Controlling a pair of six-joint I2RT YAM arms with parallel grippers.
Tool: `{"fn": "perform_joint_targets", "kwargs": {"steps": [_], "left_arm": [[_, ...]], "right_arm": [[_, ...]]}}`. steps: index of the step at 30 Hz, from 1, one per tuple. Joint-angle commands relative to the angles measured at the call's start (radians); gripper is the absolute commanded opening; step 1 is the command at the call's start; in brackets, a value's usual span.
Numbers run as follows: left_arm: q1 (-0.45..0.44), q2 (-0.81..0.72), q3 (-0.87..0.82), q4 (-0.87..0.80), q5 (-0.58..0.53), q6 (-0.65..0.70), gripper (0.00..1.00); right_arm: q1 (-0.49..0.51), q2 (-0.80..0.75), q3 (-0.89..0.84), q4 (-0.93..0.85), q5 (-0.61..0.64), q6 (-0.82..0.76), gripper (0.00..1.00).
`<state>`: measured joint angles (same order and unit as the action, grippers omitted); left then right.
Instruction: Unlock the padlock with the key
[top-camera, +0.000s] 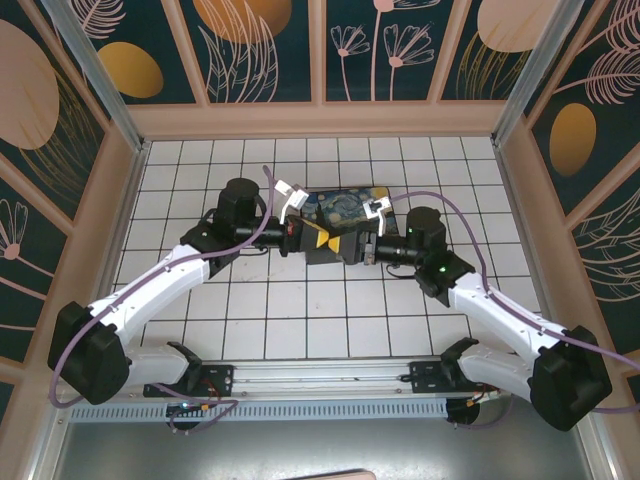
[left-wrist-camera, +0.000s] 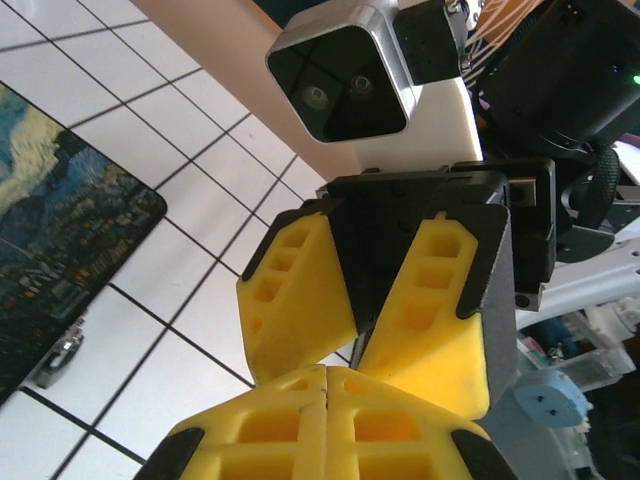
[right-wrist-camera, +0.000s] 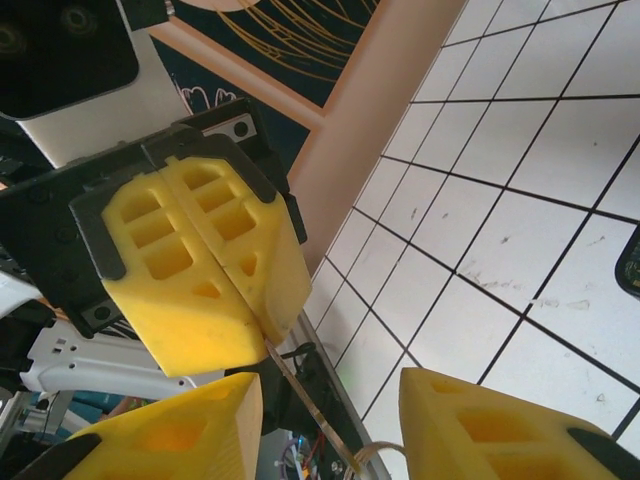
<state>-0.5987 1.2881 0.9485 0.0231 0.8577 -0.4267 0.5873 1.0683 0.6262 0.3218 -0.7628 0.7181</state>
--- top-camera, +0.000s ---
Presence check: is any black box with starry-night lid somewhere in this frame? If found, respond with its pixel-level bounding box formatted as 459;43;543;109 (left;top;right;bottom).
299;185;400;267

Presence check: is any grey metal sheet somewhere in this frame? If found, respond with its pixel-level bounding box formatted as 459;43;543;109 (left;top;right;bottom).
49;417;601;480

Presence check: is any pink flat object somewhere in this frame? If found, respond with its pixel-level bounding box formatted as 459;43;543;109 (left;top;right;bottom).
305;468;377;480

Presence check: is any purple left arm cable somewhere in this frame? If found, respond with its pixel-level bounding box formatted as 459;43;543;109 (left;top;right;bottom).
47;164;282;435

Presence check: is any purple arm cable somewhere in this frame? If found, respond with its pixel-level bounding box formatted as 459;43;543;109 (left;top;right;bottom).
391;191;640;431
47;164;282;435

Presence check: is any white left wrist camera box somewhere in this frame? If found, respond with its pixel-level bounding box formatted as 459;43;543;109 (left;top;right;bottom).
273;178;312;224

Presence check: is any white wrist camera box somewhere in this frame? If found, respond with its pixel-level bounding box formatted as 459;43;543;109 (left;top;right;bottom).
363;196;394;237
273;178;312;224

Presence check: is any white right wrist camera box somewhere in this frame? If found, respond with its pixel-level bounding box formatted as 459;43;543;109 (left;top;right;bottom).
363;196;394;237

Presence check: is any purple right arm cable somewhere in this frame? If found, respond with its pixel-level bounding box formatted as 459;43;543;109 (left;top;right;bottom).
391;191;640;431

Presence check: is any aluminium mounting rail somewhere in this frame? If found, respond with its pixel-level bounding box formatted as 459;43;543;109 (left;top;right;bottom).
47;353;597;402

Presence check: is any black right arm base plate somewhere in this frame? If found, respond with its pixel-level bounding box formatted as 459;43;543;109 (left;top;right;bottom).
408;360;501;394

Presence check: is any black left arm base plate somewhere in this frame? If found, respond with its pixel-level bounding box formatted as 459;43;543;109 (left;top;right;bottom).
143;364;236;399

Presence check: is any grey slotted cable duct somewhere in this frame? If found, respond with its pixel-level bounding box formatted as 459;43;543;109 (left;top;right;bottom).
68;398;450;422

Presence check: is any aluminium frame post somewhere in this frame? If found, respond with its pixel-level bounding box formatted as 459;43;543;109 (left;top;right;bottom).
39;0;152;154
489;0;584;149

